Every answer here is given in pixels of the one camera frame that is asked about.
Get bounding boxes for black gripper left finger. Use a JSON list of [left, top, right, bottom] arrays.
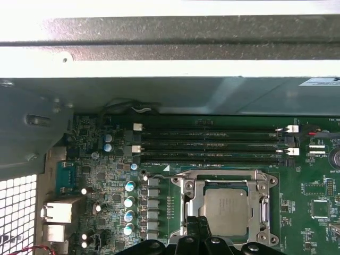
[[114, 215, 200, 255]]

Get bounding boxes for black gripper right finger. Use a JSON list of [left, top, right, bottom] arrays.
[[198, 215, 285, 255]]

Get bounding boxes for silver CPU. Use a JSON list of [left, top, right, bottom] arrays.
[[203, 186, 250, 236]]

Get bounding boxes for metal socket cover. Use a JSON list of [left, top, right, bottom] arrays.
[[185, 169, 269, 240]]

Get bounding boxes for wire locking lever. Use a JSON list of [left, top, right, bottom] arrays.
[[147, 169, 260, 179]]

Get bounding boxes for CPU socket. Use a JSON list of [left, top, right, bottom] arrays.
[[169, 168, 280, 248]]

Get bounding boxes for RAM slot black clips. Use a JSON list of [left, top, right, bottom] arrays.
[[132, 132, 295, 146], [132, 156, 295, 167]]

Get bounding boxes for RAM slot white clips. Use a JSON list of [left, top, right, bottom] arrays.
[[132, 122, 300, 135], [131, 144, 300, 157]]

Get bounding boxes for grey square inductor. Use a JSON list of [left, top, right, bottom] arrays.
[[148, 220, 167, 231], [148, 210, 167, 220], [148, 231, 167, 241], [148, 199, 167, 209], [148, 189, 167, 199], [148, 178, 167, 189]]

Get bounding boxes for green motherboard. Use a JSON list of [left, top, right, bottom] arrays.
[[37, 114, 340, 255]]

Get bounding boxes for black square chip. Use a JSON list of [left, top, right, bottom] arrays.
[[311, 199, 330, 219]]

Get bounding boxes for silver ethernet port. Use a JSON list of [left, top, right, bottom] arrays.
[[39, 199, 73, 223]]

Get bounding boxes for blue board connector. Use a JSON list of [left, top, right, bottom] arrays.
[[56, 161, 77, 195]]

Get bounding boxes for silver usb port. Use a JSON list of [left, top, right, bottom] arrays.
[[41, 223, 66, 243]]

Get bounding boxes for silver coin battery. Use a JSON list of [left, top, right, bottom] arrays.
[[330, 147, 340, 171]]

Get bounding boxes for black PC case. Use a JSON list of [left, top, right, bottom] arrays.
[[0, 0, 340, 255]]

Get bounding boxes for grey white wire bundle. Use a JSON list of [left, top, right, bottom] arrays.
[[99, 98, 162, 115]]

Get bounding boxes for red black twisted wire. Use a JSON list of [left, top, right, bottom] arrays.
[[12, 244, 58, 255]]

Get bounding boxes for black fan wire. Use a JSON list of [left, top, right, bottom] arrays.
[[299, 129, 340, 139]]

